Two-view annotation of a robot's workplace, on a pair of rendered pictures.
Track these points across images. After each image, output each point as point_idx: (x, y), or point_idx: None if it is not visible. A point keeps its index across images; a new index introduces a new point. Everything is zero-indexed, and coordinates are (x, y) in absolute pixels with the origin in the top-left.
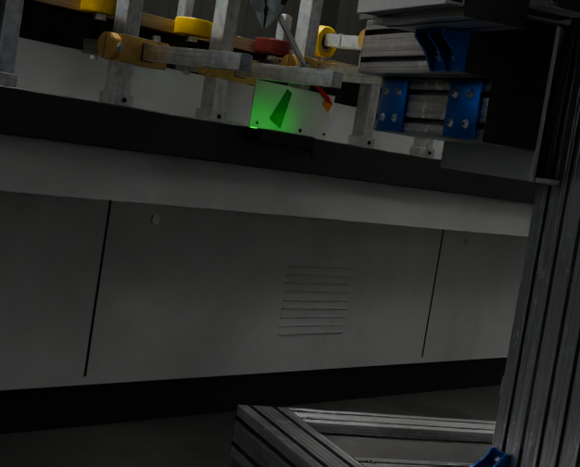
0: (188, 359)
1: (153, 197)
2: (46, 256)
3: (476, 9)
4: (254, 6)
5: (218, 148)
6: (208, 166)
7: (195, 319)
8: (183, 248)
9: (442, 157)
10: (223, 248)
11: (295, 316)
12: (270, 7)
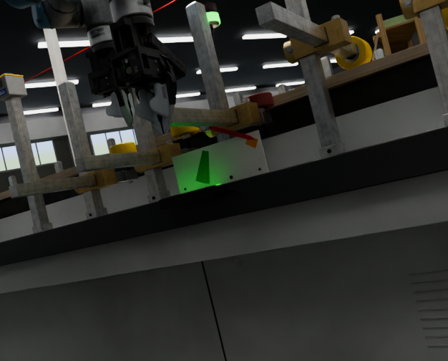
0: None
1: (142, 266)
2: (174, 300)
3: None
4: (118, 117)
5: (154, 222)
6: (172, 233)
7: (310, 334)
8: (274, 279)
9: None
10: (315, 272)
11: (446, 326)
12: (112, 115)
